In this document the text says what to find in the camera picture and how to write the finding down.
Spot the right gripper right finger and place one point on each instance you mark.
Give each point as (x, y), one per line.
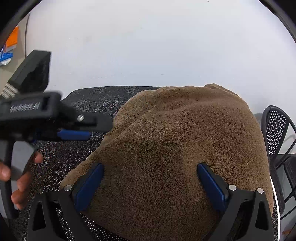
(244, 214)

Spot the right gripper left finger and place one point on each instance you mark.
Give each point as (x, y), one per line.
(44, 223)

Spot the person's left hand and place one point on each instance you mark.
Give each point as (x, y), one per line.
(18, 197)

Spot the orange and blue poster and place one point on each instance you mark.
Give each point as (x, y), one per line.
(10, 45)

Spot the brown fleece garment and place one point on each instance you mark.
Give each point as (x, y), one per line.
(150, 189)

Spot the black mesh chair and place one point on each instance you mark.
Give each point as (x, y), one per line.
(274, 126)

